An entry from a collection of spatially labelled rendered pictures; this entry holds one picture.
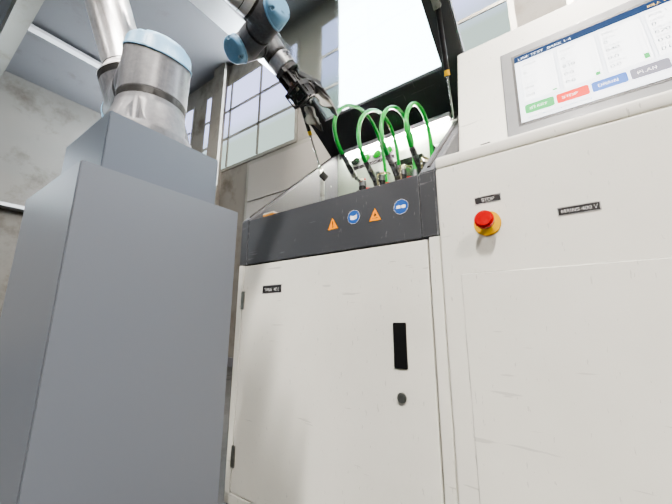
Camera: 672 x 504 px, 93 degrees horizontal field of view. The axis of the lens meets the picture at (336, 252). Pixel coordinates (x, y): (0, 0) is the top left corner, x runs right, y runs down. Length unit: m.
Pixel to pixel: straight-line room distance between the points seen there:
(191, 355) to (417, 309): 0.46
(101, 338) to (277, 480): 0.70
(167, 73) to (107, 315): 0.43
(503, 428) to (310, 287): 0.54
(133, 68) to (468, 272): 0.73
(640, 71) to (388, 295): 0.81
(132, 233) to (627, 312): 0.75
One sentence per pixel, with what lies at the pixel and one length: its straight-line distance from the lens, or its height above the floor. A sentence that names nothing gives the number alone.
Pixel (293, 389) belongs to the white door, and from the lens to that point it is 0.96.
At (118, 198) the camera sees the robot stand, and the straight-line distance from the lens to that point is 0.52.
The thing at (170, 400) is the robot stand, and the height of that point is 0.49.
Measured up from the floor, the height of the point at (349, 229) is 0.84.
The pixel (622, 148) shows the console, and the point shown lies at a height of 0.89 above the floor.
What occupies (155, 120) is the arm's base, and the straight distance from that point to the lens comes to 0.64.
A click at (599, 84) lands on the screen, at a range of 1.13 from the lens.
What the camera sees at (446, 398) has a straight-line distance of 0.74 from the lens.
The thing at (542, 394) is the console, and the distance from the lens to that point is 0.70.
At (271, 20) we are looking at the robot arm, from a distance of 1.02.
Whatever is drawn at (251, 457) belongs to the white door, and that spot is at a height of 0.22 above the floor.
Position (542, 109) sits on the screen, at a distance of 1.11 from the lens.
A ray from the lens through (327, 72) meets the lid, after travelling 1.58.
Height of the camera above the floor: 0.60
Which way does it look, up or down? 12 degrees up
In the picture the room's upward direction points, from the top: straight up
